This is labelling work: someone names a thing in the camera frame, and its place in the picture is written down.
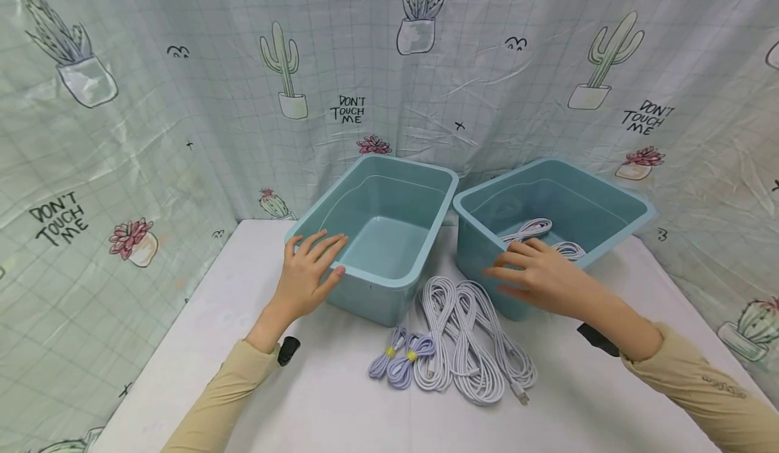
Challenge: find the white coiled cable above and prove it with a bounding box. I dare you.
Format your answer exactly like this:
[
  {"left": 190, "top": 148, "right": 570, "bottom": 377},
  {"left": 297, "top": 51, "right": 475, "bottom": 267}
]
[
  {"left": 473, "top": 283, "right": 539, "bottom": 407},
  {"left": 413, "top": 275, "right": 458, "bottom": 394},
  {"left": 499, "top": 217, "right": 587, "bottom": 262},
  {"left": 446, "top": 280, "right": 506, "bottom": 407}
]

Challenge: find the black wrist band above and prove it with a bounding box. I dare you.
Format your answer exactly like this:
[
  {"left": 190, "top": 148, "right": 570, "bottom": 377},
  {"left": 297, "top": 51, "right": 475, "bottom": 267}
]
[
  {"left": 576, "top": 323, "right": 621, "bottom": 358},
  {"left": 277, "top": 335, "right": 302, "bottom": 366}
]

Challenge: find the person's left forearm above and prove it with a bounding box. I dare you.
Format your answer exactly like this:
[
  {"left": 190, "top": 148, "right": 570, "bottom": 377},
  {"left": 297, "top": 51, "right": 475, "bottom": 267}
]
[{"left": 161, "top": 302, "right": 305, "bottom": 453}]

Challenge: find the person's right forearm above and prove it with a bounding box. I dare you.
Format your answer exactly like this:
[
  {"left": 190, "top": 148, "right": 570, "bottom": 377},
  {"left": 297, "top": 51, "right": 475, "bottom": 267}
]
[{"left": 572, "top": 279, "right": 779, "bottom": 453}]

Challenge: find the person's right hand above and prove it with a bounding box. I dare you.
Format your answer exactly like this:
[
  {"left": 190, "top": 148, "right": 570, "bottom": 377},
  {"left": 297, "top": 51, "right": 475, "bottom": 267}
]
[{"left": 483, "top": 237, "right": 589, "bottom": 320}]

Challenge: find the teal plastic bin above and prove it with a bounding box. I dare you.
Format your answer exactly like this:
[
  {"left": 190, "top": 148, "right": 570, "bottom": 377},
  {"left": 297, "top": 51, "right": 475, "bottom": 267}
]
[
  {"left": 451, "top": 157, "right": 659, "bottom": 323},
  {"left": 284, "top": 153, "right": 460, "bottom": 328}
]

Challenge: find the small lavender cable yellow tie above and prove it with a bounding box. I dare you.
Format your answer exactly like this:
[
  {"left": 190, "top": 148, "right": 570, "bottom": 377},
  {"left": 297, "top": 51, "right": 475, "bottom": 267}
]
[
  {"left": 385, "top": 333, "right": 438, "bottom": 391},
  {"left": 367, "top": 326, "right": 410, "bottom": 381}
]

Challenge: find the person's left hand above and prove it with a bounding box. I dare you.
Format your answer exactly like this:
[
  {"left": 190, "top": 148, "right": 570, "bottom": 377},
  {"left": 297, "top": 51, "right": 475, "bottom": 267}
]
[{"left": 270, "top": 230, "right": 350, "bottom": 323}]

